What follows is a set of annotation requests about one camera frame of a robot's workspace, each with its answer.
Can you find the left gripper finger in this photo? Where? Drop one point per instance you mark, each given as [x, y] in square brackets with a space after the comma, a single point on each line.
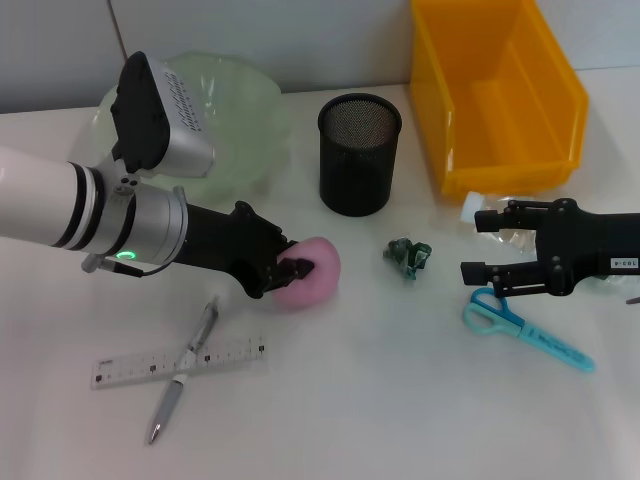
[297, 270]

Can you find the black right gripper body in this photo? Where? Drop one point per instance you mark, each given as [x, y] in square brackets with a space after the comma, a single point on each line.
[590, 247]

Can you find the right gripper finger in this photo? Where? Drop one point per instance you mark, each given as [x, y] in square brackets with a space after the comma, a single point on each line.
[487, 221]
[472, 273]

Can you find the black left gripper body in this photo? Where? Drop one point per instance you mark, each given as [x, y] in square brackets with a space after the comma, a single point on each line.
[235, 245]

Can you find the clear green-label water bottle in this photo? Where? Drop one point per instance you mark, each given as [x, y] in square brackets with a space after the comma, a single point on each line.
[472, 206]

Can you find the pink toy peach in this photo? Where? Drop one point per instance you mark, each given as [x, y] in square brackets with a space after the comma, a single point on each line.
[325, 280]

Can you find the green plastic wrapper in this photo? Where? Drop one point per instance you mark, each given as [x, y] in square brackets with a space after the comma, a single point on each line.
[409, 257]

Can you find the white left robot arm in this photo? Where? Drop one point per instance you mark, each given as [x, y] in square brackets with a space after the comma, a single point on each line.
[40, 195]

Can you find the blue scissors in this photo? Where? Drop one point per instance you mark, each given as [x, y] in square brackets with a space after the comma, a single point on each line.
[545, 342]

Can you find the black mesh pen holder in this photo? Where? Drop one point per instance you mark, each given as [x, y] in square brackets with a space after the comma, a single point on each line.
[357, 170]

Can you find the grey clear ballpoint pen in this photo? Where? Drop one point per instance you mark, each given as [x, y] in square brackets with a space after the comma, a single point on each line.
[172, 395]

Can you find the clear plastic ruler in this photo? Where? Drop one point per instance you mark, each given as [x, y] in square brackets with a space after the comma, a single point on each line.
[130, 372]

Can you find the pale green wavy bowl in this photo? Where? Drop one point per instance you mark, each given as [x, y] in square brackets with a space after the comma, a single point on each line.
[250, 125]

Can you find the yellow plastic bin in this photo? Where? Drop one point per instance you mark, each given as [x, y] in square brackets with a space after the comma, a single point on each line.
[500, 100]

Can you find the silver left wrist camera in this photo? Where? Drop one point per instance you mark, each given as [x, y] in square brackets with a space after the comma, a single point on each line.
[150, 115]

